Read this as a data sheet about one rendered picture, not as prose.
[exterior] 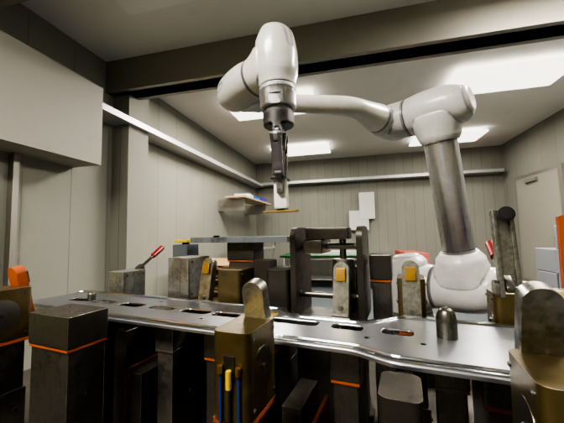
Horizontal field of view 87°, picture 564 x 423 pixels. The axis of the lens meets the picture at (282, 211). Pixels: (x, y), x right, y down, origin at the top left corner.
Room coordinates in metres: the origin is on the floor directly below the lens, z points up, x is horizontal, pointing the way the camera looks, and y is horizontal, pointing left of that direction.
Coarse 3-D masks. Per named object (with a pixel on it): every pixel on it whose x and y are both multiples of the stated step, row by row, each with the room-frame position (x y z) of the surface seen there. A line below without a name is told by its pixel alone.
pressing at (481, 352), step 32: (128, 320) 0.65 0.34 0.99; (160, 320) 0.64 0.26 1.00; (192, 320) 0.63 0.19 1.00; (224, 320) 0.62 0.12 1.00; (288, 320) 0.63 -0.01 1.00; (320, 320) 0.61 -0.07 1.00; (352, 320) 0.59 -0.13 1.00; (384, 320) 0.60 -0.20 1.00; (416, 320) 0.60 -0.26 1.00; (352, 352) 0.47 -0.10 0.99; (384, 352) 0.45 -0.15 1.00; (416, 352) 0.44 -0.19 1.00; (448, 352) 0.44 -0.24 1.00; (480, 352) 0.44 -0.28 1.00
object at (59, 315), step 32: (32, 320) 0.59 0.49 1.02; (64, 320) 0.55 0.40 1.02; (96, 320) 0.60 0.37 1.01; (32, 352) 0.60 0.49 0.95; (64, 352) 0.55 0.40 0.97; (96, 352) 0.61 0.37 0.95; (32, 384) 0.60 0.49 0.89; (64, 384) 0.56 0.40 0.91; (96, 384) 0.61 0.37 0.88; (32, 416) 0.59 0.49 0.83; (64, 416) 0.56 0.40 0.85; (96, 416) 0.61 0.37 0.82
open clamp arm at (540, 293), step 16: (528, 288) 0.31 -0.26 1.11; (544, 288) 0.30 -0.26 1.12; (528, 304) 0.31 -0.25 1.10; (544, 304) 0.31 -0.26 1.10; (560, 304) 0.30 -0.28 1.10; (528, 320) 0.31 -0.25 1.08; (544, 320) 0.31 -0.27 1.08; (560, 320) 0.30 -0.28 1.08; (528, 336) 0.32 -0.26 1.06; (544, 336) 0.31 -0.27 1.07; (560, 336) 0.31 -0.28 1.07; (528, 352) 0.32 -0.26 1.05; (544, 352) 0.32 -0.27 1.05; (560, 352) 0.31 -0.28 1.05
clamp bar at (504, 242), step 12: (492, 216) 0.60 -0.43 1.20; (504, 216) 0.57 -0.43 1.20; (492, 228) 0.61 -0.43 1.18; (504, 228) 0.60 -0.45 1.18; (492, 240) 0.61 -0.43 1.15; (504, 240) 0.59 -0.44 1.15; (516, 240) 0.58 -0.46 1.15; (504, 252) 0.59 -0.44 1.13; (516, 252) 0.58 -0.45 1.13; (504, 264) 0.59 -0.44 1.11; (516, 264) 0.57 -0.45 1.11; (516, 276) 0.57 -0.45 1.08; (504, 288) 0.58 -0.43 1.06
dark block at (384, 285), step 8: (376, 256) 0.72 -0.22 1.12; (384, 256) 0.71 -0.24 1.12; (392, 256) 0.76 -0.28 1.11; (376, 264) 0.72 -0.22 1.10; (384, 264) 0.71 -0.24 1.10; (392, 264) 0.75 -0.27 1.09; (376, 272) 0.72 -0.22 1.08; (384, 272) 0.71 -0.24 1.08; (392, 272) 0.73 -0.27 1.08; (376, 280) 0.72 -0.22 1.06; (384, 280) 0.71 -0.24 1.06; (376, 288) 0.72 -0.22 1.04; (384, 288) 0.71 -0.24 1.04; (376, 296) 0.72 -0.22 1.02; (384, 296) 0.71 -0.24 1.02; (392, 296) 0.76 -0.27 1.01; (376, 304) 0.72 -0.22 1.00; (384, 304) 0.71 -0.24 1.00; (392, 304) 0.74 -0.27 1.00; (376, 312) 0.72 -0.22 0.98; (384, 312) 0.71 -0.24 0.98; (392, 312) 0.73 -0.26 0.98; (376, 368) 0.72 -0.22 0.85; (384, 368) 0.72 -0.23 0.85; (392, 368) 0.71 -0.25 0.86; (376, 376) 0.72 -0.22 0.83; (376, 384) 0.73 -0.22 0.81
